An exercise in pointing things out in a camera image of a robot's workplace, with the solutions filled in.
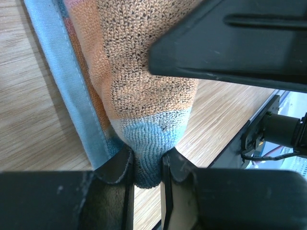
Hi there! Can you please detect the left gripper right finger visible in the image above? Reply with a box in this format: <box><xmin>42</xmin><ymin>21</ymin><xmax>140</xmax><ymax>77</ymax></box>
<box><xmin>161</xmin><ymin>149</ymin><xmax>307</xmax><ymax>230</ymax></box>

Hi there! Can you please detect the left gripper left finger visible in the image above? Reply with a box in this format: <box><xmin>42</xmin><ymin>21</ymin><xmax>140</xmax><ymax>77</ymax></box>
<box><xmin>0</xmin><ymin>147</ymin><xmax>134</xmax><ymax>230</ymax></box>

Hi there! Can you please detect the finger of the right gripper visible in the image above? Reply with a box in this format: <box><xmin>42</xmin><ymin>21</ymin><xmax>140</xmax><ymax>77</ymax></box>
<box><xmin>149</xmin><ymin>0</ymin><xmax>307</xmax><ymax>92</ymax></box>

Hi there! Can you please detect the blue polka dot towel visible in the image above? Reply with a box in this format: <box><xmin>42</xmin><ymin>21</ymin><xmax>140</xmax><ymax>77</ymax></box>
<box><xmin>25</xmin><ymin>0</ymin><xmax>199</xmax><ymax>188</ymax></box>

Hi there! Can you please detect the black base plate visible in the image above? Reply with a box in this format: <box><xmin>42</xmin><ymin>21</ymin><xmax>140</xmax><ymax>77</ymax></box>
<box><xmin>209</xmin><ymin>95</ymin><xmax>280</xmax><ymax>169</ymax></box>

